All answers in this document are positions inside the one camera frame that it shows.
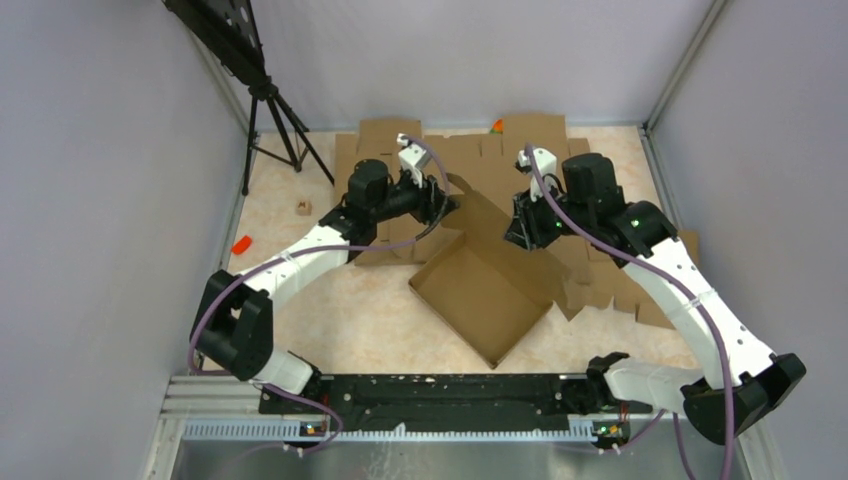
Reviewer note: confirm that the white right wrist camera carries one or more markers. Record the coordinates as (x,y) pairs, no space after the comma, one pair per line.
(540,164)

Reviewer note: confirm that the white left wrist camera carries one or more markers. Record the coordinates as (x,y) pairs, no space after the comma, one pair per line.
(413,157)

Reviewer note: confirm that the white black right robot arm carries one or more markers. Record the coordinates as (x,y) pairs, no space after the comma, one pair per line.
(739,379)

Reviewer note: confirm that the small orange block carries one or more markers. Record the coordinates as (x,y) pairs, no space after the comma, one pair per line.
(242,245)

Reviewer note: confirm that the white slotted cable duct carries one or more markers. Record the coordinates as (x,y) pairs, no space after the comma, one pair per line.
(293,431)

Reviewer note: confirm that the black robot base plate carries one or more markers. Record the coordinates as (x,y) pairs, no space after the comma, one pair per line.
(463,402)

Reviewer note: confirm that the small wooden letter cube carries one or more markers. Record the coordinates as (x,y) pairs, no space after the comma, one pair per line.
(304,208)

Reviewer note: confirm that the flat cardboard sheet pile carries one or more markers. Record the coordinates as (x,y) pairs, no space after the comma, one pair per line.
(485,161)

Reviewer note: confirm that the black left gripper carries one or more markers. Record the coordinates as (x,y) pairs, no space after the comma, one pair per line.
(431,202)

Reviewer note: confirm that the orange green toy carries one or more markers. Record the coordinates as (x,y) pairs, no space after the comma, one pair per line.
(497,127)

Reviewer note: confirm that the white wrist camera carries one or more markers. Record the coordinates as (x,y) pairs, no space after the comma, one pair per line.
(413,157)
(540,164)

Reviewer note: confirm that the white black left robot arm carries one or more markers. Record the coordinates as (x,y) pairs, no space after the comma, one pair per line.
(235,318)

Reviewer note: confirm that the black tripod music stand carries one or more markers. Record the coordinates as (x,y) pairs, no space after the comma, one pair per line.
(228,29)

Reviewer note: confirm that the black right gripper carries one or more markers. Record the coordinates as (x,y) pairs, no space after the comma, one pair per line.
(524,229)

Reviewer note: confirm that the brown cardboard box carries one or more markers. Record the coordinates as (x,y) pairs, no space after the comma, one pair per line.
(488,291)

